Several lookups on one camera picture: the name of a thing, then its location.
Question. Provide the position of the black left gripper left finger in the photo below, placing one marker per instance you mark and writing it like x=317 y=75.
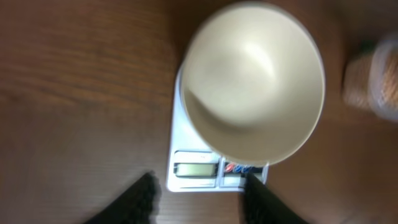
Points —
x=136 y=205

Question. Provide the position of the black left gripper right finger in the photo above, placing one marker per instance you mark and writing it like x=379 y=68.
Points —
x=262 y=206

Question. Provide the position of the white digital kitchen scale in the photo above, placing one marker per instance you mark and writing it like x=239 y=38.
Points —
x=193 y=166

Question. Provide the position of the cream ceramic bowl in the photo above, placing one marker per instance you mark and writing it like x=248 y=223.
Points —
x=253 y=83

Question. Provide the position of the pile of soybeans in container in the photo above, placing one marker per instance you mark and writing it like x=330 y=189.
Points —
x=355 y=85

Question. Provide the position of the clear plastic container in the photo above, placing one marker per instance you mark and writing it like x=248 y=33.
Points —
x=380 y=51

